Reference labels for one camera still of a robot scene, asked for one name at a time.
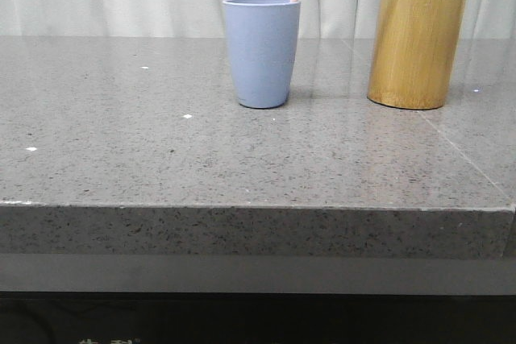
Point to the blue plastic cup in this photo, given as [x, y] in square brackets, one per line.
[262, 37]

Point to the bamboo wooden cup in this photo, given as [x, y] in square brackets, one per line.
[414, 52]

